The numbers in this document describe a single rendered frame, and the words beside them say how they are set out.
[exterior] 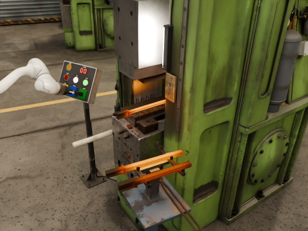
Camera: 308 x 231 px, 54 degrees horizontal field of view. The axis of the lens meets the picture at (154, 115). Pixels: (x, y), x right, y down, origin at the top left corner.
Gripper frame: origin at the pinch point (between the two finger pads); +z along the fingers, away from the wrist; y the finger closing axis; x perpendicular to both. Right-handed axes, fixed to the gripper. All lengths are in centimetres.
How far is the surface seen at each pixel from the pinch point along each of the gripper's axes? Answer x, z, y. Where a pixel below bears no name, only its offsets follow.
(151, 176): -28, -43, 94
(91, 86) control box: 7.9, 4.3, 6.7
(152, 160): -22, -32, 88
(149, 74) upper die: 26, -7, 58
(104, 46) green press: 99, 358, -259
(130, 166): -28, -41, 80
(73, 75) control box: 12.5, 4.2, -13.5
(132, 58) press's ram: 32, -22, 52
